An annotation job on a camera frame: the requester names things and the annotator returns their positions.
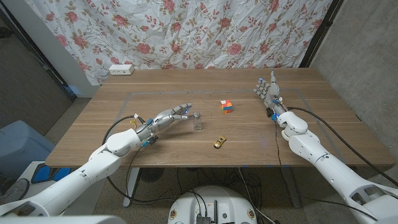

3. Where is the grey table leg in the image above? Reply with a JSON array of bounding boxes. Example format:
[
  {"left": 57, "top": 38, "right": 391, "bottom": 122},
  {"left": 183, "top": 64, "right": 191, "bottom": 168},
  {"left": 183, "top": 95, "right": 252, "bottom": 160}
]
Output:
[{"left": 281, "top": 167, "right": 302, "bottom": 208}]

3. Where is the blue storage bin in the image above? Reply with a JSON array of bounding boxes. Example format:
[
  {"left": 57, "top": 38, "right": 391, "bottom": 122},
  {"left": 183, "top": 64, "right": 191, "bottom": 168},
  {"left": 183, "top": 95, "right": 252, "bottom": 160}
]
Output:
[{"left": 0, "top": 120, "right": 56, "bottom": 181}]

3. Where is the white table leg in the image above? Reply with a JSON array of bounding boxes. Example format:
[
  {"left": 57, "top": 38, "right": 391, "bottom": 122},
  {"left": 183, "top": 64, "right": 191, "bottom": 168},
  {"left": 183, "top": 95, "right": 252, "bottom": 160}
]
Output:
[{"left": 123, "top": 167, "right": 141, "bottom": 208}]

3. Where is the grey sneaker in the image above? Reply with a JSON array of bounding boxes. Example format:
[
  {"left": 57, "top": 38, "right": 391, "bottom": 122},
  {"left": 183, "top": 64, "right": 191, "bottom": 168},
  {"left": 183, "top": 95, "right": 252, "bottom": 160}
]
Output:
[{"left": 0, "top": 178, "right": 30, "bottom": 205}]

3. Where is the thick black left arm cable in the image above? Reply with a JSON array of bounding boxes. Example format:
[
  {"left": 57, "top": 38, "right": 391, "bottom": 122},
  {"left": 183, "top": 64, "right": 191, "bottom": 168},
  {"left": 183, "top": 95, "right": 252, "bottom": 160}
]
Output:
[{"left": 101, "top": 114, "right": 178, "bottom": 205}]

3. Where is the white robot torso edge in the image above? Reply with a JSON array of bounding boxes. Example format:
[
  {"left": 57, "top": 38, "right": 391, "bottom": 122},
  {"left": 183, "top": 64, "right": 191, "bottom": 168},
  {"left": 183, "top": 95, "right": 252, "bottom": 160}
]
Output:
[{"left": 0, "top": 215, "right": 127, "bottom": 224}]

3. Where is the gold toy car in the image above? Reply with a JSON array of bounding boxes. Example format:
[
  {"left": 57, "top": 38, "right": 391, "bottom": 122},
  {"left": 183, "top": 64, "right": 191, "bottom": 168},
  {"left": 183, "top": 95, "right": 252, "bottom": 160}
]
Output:
[{"left": 213, "top": 135, "right": 227, "bottom": 149}]

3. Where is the round black floor fan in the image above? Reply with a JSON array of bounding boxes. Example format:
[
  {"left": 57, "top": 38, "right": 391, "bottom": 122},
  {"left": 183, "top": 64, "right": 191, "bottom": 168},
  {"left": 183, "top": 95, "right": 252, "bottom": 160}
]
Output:
[{"left": 139, "top": 167, "right": 165, "bottom": 184}]

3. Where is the black backdrop stand pole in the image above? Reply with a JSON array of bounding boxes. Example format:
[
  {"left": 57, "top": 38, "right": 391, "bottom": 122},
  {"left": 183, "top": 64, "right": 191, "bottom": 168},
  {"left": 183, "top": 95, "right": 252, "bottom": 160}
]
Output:
[{"left": 298, "top": 0, "right": 345, "bottom": 68}]

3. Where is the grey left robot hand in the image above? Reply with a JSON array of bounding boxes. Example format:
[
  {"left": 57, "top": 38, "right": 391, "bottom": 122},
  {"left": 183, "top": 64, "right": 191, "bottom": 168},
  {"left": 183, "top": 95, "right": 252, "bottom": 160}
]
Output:
[{"left": 135, "top": 103, "right": 193, "bottom": 142}]

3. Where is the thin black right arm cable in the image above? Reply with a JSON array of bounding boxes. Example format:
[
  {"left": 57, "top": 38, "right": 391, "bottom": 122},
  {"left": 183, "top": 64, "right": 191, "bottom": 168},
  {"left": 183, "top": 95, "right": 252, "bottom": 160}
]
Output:
[{"left": 274, "top": 121, "right": 379, "bottom": 222}]

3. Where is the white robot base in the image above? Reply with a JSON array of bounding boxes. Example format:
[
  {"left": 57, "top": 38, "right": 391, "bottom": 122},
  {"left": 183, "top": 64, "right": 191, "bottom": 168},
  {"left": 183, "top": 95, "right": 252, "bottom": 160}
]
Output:
[{"left": 167, "top": 185, "right": 258, "bottom": 224}]

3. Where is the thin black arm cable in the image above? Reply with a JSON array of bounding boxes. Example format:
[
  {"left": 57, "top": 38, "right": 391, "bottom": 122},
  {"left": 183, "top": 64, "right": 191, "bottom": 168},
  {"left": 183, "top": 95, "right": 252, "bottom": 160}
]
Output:
[
  {"left": 125, "top": 144, "right": 144, "bottom": 203},
  {"left": 274, "top": 121, "right": 379, "bottom": 222}
]

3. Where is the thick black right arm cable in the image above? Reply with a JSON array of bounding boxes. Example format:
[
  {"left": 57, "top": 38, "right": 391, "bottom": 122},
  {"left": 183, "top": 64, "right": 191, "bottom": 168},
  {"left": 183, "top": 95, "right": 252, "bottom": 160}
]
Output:
[{"left": 287, "top": 106, "right": 398, "bottom": 187}]

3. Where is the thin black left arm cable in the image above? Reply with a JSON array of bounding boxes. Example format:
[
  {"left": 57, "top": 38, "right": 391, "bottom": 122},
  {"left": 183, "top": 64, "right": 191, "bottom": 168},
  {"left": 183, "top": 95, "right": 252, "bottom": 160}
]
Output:
[{"left": 125, "top": 144, "right": 144, "bottom": 203}]

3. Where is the floral backdrop cloth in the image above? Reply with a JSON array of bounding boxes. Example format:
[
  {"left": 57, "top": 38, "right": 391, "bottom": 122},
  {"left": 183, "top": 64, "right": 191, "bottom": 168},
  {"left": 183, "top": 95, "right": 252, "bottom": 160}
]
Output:
[{"left": 24, "top": 0, "right": 333, "bottom": 85}]

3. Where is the multicolour rubiks cube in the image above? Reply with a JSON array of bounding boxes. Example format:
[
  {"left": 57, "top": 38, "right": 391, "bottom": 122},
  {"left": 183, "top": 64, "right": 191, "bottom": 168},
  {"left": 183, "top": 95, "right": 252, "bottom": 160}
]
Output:
[{"left": 220, "top": 99, "right": 234, "bottom": 114}]

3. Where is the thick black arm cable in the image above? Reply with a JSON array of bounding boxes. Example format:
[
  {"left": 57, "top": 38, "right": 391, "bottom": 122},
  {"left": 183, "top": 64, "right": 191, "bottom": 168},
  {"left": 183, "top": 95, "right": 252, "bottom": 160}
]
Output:
[
  {"left": 287, "top": 106, "right": 398, "bottom": 187},
  {"left": 101, "top": 114, "right": 178, "bottom": 205}
]

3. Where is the white floor cable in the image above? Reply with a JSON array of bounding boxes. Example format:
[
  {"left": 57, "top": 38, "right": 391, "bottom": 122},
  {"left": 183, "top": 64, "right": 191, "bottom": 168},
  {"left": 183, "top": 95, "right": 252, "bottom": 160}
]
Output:
[{"left": 238, "top": 167, "right": 276, "bottom": 224}]

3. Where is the white power strip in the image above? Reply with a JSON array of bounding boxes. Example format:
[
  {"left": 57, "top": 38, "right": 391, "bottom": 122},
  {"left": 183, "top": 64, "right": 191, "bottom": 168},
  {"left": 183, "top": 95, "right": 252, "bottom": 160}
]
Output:
[{"left": 108, "top": 63, "right": 135, "bottom": 76}]

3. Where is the grey tape outline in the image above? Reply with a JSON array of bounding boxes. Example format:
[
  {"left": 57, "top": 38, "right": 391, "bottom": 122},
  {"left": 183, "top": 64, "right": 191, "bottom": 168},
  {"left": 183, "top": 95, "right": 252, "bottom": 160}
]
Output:
[{"left": 93, "top": 88, "right": 346, "bottom": 162}]

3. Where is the white mat with blue pads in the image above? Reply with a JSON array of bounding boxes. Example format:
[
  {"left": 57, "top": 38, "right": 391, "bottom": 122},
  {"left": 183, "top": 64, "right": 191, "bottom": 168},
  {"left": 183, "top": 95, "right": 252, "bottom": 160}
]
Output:
[{"left": 15, "top": 161, "right": 108, "bottom": 216}]

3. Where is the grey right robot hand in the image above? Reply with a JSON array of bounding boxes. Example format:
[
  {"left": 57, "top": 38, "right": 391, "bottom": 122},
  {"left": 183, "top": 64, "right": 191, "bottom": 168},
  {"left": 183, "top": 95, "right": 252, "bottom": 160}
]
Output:
[{"left": 252, "top": 70, "right": 289, "bottom": 118}]

